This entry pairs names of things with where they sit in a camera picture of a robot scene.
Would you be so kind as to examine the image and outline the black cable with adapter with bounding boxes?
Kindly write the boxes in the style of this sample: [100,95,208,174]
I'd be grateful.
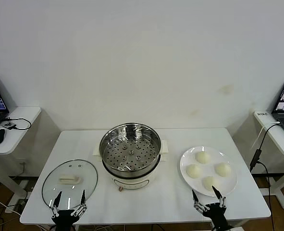
[249,122,281,231]

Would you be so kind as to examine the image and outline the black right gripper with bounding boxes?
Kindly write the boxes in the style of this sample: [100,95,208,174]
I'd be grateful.
[191,185,230,231]

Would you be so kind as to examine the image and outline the cream electric cooking pot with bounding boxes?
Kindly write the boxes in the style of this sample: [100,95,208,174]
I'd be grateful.
[92,139,169,193]

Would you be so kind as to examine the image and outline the white round plate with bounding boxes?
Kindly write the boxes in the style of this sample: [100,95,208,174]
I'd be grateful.
[179,145,238,197]

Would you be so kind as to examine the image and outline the steel steamer basket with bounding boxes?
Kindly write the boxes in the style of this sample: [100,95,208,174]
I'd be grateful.
[99,122,161,176]

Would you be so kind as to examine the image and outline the round glass pot lid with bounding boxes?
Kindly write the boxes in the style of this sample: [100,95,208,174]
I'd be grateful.
[41,158,99,209]

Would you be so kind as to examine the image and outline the white side table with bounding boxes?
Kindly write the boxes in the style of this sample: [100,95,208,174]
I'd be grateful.
[0,106,42,214]
[249,111,284,209]

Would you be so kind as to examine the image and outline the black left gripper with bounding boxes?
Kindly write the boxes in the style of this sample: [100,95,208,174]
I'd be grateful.
[49,189,88,231]

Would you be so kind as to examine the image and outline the white floor cable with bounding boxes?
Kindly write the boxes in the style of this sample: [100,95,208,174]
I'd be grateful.
[0,195,21,216]

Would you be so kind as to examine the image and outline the white steamed baozi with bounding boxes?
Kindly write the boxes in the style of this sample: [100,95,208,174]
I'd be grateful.
[195,151,211,165]
[185,164,202,179]
[202,176,221,191]
[215,162,232,177]

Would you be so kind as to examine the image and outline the thin black desk cable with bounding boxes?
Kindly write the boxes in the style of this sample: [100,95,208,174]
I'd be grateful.
[2,117,32,131]

